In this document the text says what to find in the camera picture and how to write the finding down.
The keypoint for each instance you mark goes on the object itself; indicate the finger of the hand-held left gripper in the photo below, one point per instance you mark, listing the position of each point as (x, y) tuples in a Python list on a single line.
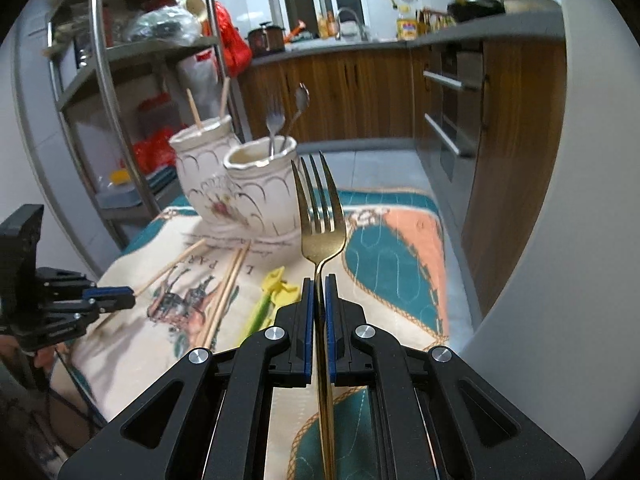
[(107, 292), (110, 304)]

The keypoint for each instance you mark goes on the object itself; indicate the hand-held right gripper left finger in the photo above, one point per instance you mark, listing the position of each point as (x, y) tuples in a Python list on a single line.
[(310, 310)]

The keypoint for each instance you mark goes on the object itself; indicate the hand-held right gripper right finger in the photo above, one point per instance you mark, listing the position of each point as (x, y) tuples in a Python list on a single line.
[(330, 310)]

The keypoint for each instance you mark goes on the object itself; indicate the gold fork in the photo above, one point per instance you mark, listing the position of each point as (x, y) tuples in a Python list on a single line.
[(317, 230)]

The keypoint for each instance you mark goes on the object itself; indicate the floral ceramic utensil holder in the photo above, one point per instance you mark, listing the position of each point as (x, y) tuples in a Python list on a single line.
[(260, 195)]

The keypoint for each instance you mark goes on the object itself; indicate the silver fork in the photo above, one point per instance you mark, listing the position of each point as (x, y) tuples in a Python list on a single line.
[(274, 120)]

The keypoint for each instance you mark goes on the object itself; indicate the silver spoon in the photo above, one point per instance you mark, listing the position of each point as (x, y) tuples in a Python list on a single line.
[(301, 95)]

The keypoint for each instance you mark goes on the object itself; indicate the person's left hand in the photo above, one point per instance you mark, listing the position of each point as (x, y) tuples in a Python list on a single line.
[(47, 360)]

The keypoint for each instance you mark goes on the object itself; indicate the yellow plastic chopstick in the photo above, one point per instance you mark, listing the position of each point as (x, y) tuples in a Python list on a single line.
[(272, 280)]

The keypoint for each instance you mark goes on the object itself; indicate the printed tablecloth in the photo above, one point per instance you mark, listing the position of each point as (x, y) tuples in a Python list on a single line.
[(390, 260)]

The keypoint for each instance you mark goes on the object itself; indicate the grey blue tray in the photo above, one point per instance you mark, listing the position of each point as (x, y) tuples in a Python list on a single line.
[(145, 190)]

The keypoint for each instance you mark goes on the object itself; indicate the small yellow item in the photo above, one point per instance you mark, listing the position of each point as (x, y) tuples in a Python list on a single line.
[(120, 177)]

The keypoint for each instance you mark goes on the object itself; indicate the crumpled red plastic bag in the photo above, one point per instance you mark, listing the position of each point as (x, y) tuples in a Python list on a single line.
[(155, 152)]

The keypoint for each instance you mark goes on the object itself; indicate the steel shelf rack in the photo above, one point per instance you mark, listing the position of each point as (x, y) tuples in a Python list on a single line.
[(100, 60)]

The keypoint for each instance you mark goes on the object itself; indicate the wooden base cabinets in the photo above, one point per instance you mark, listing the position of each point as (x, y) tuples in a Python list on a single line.
[(360, 95)]

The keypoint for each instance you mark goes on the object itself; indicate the white plastic bag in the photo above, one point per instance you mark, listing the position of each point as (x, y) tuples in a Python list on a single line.
[(197, 77)]

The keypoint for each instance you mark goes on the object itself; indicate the built-in oven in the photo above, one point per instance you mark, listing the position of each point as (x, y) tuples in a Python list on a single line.
[(450, 110)]

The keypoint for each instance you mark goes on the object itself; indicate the clear plastic bag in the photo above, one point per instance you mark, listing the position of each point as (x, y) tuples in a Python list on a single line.
[(160, 25)]

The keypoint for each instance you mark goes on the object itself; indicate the dark pressure cooker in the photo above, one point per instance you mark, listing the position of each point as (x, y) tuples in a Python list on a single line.
[(265, 40)]

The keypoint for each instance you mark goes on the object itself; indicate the hanging red plastic bag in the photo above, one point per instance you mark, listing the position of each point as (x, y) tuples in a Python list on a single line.
[(232, 45)]

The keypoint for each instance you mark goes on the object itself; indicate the amber glass bottles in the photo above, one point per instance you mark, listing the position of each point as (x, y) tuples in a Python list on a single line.
[(327, 22)]

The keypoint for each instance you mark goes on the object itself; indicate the chrome kitchen faucet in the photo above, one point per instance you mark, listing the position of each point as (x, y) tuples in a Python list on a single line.
[(350, 20)]

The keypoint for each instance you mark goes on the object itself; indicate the yellow cooking oil bottle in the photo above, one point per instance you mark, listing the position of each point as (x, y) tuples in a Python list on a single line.
[(407, 25)]

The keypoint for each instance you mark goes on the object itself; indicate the grey kitchen countertop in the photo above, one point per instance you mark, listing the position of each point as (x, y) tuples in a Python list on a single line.
[(490, 27)]

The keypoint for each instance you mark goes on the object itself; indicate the black wok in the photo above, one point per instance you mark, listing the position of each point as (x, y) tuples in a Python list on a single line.
[(475, 7)]

